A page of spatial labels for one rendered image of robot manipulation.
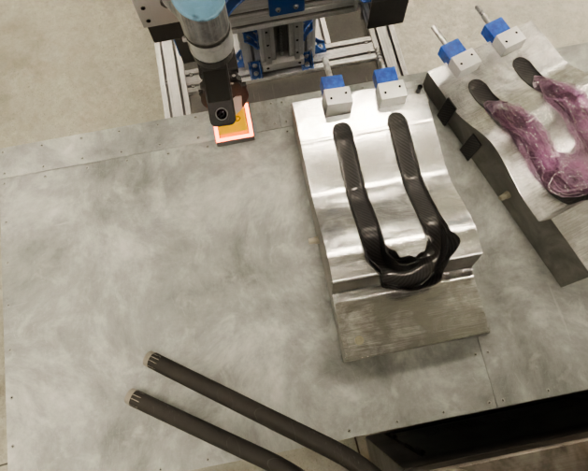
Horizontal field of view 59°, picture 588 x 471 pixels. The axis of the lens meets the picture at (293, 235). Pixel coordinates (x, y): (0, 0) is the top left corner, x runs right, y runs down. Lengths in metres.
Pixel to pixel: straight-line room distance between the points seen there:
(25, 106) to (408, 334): 1.82
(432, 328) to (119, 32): 1.84
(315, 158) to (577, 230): 0.48
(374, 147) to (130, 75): 1.43
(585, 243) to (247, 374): 0.64
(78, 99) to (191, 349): 1.46
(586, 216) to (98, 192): 0.93
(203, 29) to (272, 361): 0.58
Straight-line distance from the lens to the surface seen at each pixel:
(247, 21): 1.38
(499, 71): 1.19
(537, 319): 1.08
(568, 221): 1.03
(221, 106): 0.94
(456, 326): 0.97
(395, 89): 1.04
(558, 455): 1.10
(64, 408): 1.08
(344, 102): 1.00
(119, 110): 2.19
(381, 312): 0.94
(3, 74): 2.47
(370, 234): 0.91
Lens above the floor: 1.78
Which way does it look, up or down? 74 degrees down
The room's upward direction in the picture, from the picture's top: 4 degrees counter-clockwise
